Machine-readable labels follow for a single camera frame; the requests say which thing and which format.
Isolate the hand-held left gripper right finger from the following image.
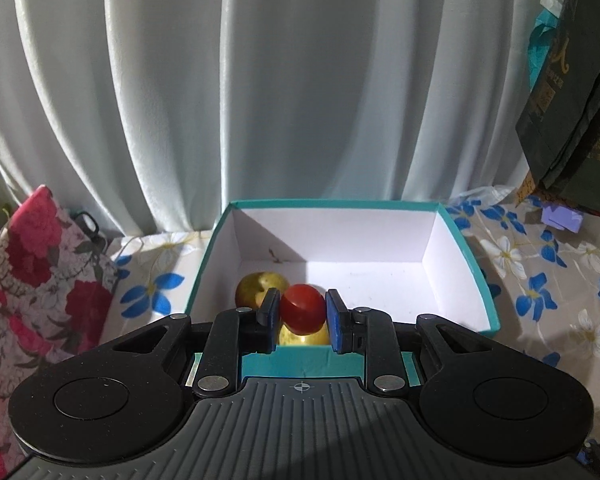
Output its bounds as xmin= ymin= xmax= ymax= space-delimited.
xmin=326 ymin=288 xmax=503 ymax=397

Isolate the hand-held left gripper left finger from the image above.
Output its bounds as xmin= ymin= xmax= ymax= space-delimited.
xmin=100 ymin=287 xmax=281 ymax=400

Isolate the yellow green pear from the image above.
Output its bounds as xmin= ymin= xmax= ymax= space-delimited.
xmin=279 ymin=322 xmax=331 ymax=347
xmin=235 ymin=271 xmax=291 ymax=309

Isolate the red cherry tomato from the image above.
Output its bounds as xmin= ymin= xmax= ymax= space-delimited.
xmin=279 ymin=283 xmax=328 ymax=335

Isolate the teal cardboard box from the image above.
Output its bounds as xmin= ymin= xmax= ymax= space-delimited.
xmin=186 ymin=199 xmax=501 ymax=378

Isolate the clear plastic bag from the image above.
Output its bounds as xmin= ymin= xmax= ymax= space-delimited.
xmin=447 ymin=185 xmax=518 ymax=206

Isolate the red floral cloth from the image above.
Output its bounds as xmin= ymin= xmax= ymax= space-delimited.
xmin=0 ymin=185 xmax=121 ymax=480

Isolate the brown patterned box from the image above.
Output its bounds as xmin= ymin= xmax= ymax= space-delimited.
xmin=516 ymin=172 xmax=538 ymax=208

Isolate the white curtain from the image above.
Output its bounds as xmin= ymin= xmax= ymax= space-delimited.
xmin=0 ymin=0 xmax=556 ymax=241

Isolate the purple object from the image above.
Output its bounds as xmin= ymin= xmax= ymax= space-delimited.
xmin=541 ymin=201 xmax=583 ymax=233

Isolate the dark green paper bag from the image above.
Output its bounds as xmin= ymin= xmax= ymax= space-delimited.
xmin=515 ymin=0 xmax=600 ymax=218

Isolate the teal bag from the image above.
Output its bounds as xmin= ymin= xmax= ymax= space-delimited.
xmin=527 ymin=5 xmax=563 ymax=91

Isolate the black strap loop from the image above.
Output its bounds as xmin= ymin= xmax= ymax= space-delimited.
xmin=70 ymin=208 xmax=101 ymax=246

